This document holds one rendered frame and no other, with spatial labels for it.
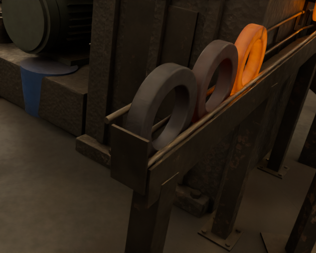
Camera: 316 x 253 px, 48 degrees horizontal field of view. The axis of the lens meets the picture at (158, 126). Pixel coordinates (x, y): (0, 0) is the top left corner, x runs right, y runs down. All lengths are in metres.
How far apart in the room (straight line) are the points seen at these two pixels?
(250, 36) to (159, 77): 0.35
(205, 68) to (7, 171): 1.10
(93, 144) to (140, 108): 1.11
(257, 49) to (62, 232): 0.85
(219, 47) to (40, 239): 0.87
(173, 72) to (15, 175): 1.10
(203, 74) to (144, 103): 0.18
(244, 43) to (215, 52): 0.16
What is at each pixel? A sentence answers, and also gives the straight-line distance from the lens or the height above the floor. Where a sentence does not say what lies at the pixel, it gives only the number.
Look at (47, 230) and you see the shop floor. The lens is 1.31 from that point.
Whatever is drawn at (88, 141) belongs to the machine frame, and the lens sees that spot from 1.66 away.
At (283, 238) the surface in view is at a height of 0.01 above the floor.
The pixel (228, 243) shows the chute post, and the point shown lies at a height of 0.02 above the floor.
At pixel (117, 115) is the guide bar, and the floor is 0.64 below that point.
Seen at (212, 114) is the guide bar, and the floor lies 0.61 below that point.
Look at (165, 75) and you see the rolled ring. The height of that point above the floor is 0.72.
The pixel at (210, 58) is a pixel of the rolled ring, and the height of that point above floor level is 0.72.
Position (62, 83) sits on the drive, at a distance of 1.82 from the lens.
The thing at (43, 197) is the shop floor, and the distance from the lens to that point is 1.45.
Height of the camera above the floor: 0.89
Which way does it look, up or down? 26 degrees down
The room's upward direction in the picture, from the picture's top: 9 degrees clockwise
